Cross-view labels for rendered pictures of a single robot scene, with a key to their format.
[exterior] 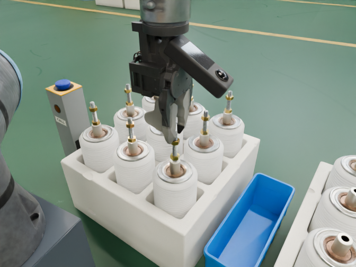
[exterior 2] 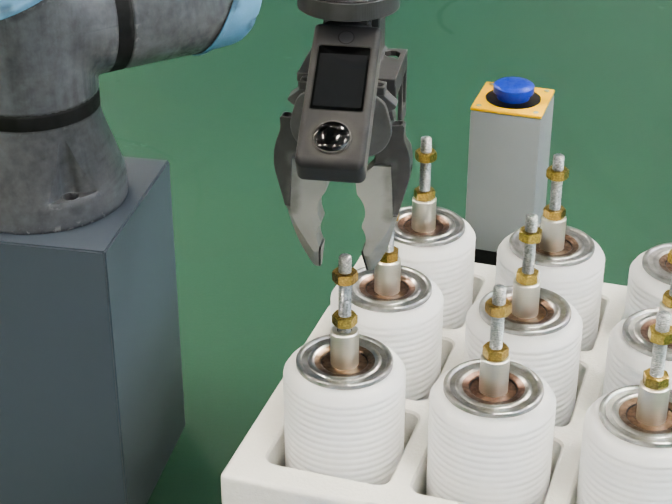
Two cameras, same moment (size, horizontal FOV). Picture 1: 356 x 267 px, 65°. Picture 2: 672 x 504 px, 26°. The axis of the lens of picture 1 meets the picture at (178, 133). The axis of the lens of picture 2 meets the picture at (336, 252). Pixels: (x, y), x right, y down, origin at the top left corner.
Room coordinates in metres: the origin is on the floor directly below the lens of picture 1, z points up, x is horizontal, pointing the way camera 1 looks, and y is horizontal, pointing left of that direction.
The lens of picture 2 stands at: (0.15, -0.90, 0.87)
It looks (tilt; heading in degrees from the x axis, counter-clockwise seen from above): 29 degrees down; 73
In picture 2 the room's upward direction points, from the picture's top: straight up
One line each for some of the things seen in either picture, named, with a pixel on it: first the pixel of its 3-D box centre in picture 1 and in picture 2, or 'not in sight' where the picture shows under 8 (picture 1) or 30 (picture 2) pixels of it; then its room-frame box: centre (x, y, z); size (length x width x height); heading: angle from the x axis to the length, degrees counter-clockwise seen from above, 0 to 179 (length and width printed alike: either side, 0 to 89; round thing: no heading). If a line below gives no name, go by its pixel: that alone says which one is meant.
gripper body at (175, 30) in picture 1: (162, 59); (350, 65); (0.45, 0.03, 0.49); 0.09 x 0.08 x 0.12; 62
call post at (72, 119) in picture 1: (75, 134); (503, 240); (0.71, 0.32, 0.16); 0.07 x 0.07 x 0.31; 55
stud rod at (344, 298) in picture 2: (175, 149); (344, 299); (0.44, 0.01, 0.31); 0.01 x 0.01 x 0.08
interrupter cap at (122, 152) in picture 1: (133, 150); (387, 288); (0.51, 0.10, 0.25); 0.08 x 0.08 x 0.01
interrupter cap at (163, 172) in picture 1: (175, 170); (344, 361); (0.44, 0.01, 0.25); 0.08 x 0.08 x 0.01
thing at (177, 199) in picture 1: (175, 200); (344, 456); (0.44, 0.01, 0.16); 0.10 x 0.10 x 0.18
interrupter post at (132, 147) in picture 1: (132, 145); (387, 275); (0.51, 0.10, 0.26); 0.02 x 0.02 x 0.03
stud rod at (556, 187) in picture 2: (128, 97); (555, 194); (0.67, 0.13, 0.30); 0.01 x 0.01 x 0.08
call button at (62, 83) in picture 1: (63, 85); (513, 92); (0.71, 0.32, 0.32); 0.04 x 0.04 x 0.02
